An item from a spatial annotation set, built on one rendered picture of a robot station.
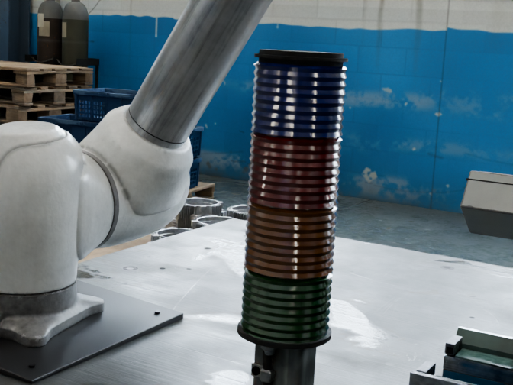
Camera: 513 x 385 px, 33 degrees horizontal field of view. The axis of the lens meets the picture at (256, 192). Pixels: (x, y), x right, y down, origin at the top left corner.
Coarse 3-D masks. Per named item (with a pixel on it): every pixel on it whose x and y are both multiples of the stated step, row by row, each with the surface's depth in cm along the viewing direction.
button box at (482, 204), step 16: (480, 176) 100; (496, 176) 99; (512, 176) 98; (464, 192) 100; (480, 192) 99; (496, 192) 98; (512, 192) 97; (464, 208) 99; (480, 208) 98; (496, 208) 97; (512, 208) 96; (480, 224) 101; (496, 224) 100; (512, 224) 98
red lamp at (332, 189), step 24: (264, 144) 54; (288, 144) 53; (312, 144) 53; (336, 144) 54; (264, 168) 54; (288, 168) 53; (312, 168) 53; (336, 168) 55; (264, 192) 54; (288, 192) 53; (312, 192) 54; (336, 192) 55
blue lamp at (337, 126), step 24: (264, 72) 53; (288, 72) 52; (312, 72) 52; (336, 72) 53; (264, 96) 53; (288, 96) 52; (312, 96) 52; (336, 96) 53; (264, 120) 54; (288, 120) 53; (312, 120) 53; (336, 120) 54
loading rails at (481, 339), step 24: (456, 336) 89; (480, 336) 90; (504, 336) 89; (456, 360) 87; (480, 360) 86; (504, 360) 87; (432, 384) 77; (456, 384) 76; (480, 384) 86; (504, 384) 85
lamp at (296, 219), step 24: (264, 216) 54; (288, 216) 54; (312, 216) 54; (336, 216) 56; (264, 240) 54; (288, 240) 54; (312, 240) 54; (264, 264) 55; (288, 264) 54; (312, 264) 55
